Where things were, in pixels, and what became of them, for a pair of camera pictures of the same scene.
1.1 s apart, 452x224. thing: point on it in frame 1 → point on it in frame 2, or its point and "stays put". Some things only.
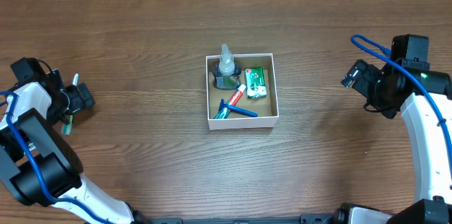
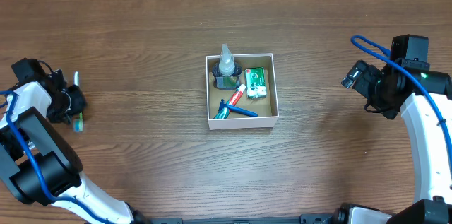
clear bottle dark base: x=227 y=72 stays put
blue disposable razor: x=236 y=109 stays put
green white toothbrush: x=66 y=128 → x=78 y=124
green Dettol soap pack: x=256 y=85 stays put
